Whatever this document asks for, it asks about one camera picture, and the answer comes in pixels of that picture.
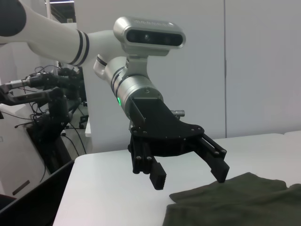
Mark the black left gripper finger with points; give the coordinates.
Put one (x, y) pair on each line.
(217, 162)
(141, 160)

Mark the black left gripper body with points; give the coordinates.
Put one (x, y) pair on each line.
(164, 131)

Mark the dark green printed t-shirt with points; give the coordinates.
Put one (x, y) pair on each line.
(235, 204)

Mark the black box beside table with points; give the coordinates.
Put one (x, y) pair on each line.
(35, 202)

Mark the white cabinet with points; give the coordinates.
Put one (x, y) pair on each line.
(14, 150)

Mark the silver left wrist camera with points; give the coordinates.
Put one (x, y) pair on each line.
(150, 35)

